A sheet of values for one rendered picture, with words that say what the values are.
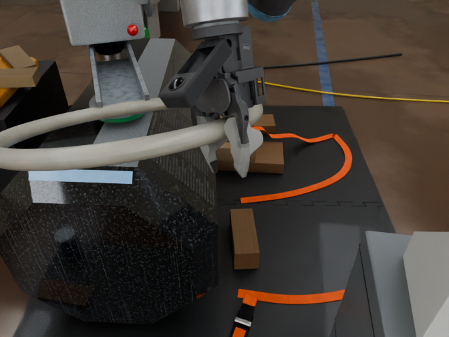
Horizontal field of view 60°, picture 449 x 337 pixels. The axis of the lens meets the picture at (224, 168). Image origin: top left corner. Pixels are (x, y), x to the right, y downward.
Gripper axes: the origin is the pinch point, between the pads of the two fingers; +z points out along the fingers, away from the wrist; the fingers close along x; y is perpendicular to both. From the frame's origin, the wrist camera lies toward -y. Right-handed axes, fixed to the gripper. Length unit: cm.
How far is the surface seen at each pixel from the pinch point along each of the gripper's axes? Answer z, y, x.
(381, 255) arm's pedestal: 34, 43, -6
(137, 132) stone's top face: 6, 35, 74
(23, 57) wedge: -26, 40, 171
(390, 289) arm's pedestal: 38, 35, -11
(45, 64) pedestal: -21, 50, 172
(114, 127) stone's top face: 4, 31, 82
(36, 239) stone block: 35, -1, 92
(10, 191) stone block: 18, -3, 95
